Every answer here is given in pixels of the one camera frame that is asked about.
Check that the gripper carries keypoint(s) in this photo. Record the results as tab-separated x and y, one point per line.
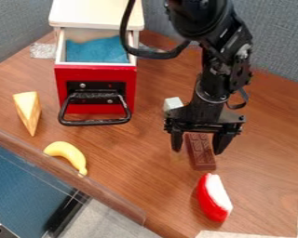
205	116

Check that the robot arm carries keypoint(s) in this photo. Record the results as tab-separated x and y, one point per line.
215	49

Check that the brown toy chocolate bar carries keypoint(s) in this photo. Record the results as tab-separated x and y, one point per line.
200	152

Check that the red drawer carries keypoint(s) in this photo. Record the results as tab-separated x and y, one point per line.
95	83

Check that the red and white toy slice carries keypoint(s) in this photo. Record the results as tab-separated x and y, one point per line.
214	198

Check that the yellow toy banana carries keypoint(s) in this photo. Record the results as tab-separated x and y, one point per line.
68	155

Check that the blue cloth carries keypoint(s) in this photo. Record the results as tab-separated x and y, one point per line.
97	50

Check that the cabinet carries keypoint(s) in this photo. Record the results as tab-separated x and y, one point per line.
96	15

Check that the yellow toy cheese wedge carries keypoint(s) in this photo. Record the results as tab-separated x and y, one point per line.
28	111

